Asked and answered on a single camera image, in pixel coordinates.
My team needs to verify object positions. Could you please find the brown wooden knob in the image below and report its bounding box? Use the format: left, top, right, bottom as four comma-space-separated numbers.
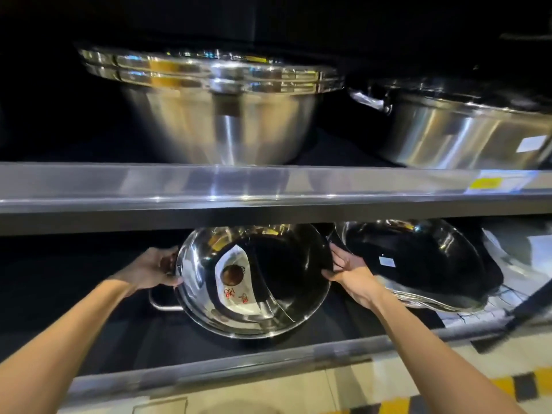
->
221, 265, 246, 286

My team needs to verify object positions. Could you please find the steel shelf board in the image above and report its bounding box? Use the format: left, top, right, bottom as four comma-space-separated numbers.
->
0, 163, 552, 236

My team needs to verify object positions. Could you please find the person's left forearm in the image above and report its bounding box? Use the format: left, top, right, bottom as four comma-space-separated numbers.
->
0, 278, 135, 414

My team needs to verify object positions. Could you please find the person's right hand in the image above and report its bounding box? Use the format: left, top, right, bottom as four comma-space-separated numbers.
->
322, 242, 384, 311

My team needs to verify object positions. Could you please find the steel stock pot with handle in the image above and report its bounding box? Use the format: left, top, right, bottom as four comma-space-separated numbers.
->
348, 77, 552, 170

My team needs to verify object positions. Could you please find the white printed paper insert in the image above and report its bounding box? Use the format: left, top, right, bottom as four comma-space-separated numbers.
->
214, 249, 265, 317

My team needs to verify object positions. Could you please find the steel wok with white label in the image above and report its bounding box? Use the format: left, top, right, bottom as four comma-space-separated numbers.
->
334, 219, 505, 314

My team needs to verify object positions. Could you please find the person's left hand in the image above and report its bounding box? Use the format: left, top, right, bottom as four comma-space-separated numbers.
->
116, 246, 184, 294

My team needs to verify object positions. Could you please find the steel wok with wooden handle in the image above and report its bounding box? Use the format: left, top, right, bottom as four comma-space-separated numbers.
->
160, 224, 335, 340

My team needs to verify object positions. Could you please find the person's right forearm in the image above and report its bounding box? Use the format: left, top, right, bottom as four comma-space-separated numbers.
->
370, 290, 526, 414

